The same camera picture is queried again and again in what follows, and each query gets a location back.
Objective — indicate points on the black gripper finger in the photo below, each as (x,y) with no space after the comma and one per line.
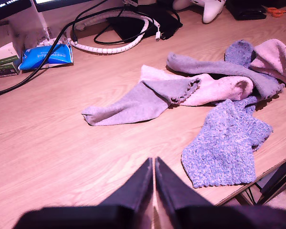
(133,190)
(174,190)

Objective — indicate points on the grey sock with scalloped cuff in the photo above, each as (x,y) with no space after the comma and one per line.
(217,68)
(133,107)

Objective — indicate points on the pink fluffy sock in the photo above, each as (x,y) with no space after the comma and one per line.
(274,57)
(217,90)

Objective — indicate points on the blue plastic packet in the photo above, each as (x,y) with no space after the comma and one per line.
(45,57)

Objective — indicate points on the black flat pad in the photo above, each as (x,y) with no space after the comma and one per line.
(131,28)

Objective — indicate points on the green and white small box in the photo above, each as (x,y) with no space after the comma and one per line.
(4,70)

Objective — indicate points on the white game controller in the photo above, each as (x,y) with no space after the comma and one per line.
(212,12)

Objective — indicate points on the white box with green label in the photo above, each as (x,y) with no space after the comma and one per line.
(4,53)

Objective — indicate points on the black case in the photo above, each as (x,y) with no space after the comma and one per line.
(248,10)

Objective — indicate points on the black monitor with white screen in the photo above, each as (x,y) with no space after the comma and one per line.
(62,6)

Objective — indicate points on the orange scissors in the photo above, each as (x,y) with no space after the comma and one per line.
(275,13)

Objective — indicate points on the black monitor showing code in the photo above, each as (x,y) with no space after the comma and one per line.
(9,6)

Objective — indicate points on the black metal frame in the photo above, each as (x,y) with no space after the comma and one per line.
(281,176)

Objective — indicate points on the white upright post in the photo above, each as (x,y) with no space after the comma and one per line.
(39,21)

